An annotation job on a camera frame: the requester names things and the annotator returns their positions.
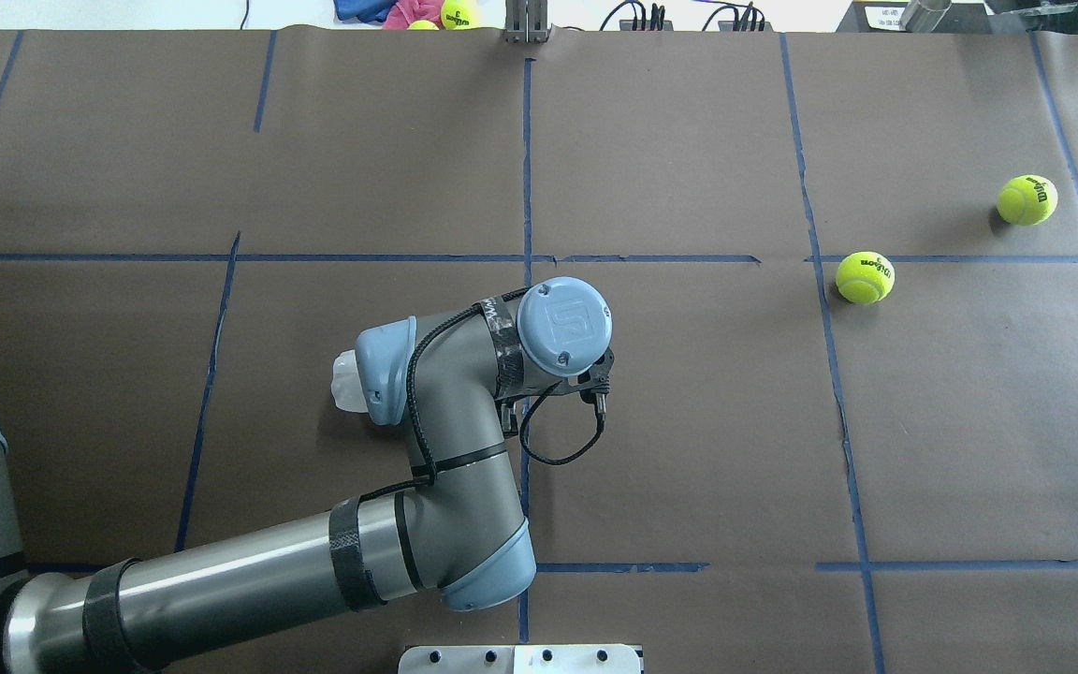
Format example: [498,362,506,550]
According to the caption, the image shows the clear tennis ball can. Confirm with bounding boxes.
[329,349,368,414]

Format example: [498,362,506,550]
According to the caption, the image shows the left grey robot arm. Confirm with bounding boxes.
[0,277,613,673]

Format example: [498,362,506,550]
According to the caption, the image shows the silver metal cup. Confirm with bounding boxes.
[899,0,953,35]

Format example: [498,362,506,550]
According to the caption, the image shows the black cable plug left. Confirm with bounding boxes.
[598,1,675,33]

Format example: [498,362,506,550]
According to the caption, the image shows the yellow tennis ball on cloth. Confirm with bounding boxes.
[440,0,483,30]

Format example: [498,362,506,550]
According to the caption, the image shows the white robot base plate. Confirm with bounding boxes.
[397,643,646,673]

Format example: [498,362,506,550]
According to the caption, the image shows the blue cloth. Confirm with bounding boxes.
[332,0,397,24]

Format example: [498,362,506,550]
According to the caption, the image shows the black cable plug right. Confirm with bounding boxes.
[701,1,774,33]

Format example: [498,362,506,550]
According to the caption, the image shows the yellow tennis ball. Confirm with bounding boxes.
[440,0,483,30]
[996,174,1059,226]
[835,251,896,304]

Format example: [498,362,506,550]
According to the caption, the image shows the aluminium frame post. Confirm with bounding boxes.
[503,0,551,44]

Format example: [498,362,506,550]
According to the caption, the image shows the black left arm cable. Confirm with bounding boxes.
[353,300,607,506]

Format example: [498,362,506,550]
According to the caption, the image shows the black cable plug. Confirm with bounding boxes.
[701,1,774,33]
[598,1,675,33]

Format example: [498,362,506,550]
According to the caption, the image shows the pink cloth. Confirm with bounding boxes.
[384,0,444,30]

